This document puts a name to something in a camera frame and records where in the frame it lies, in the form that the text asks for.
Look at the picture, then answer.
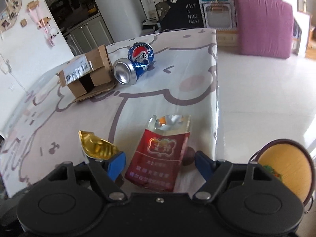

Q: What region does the cartoon patterned tablecloth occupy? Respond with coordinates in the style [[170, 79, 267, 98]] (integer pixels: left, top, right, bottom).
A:
[[1, 28, 218, 197]]

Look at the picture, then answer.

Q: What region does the red foil snack bag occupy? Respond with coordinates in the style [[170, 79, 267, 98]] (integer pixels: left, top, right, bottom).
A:
[[125, 115, 191, 192]]

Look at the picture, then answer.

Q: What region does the black chalkboard sign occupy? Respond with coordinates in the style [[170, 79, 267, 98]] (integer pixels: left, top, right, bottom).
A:
[[156, 0, 204, 31]]

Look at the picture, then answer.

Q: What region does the blue Pepsi can upright-crushed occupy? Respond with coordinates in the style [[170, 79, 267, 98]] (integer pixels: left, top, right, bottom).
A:
[[113, 58, 153, 85]]

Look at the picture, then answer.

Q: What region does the gold foil wrapper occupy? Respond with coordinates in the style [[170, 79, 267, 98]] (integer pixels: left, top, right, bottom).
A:
[[78, 131, 120, 163]]

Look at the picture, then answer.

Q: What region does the grey kitchen cabinet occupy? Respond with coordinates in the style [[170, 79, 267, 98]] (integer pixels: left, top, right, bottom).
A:
[[63, 13, 114, 56]]

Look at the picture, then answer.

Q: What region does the brown cardboard box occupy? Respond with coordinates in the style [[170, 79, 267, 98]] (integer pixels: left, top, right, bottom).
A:
[[59, 45, 116, 103]]

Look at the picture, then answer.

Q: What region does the pink cushion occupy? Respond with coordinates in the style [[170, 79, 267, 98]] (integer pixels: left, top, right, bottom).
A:
[[235, 0, 294, 59]]

